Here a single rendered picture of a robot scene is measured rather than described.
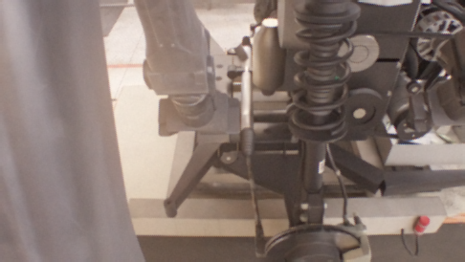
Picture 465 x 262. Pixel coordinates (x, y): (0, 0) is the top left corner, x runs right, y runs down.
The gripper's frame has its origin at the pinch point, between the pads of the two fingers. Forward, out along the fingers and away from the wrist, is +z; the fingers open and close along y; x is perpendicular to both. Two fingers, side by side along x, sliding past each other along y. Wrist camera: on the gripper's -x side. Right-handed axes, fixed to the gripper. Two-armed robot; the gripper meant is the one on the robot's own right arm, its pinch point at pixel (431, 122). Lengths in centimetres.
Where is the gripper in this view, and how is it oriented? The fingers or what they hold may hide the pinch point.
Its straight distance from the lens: 77.7
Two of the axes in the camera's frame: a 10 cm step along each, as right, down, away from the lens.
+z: 0.3, 2.8, 9.6
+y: -10.0, 0.2, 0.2
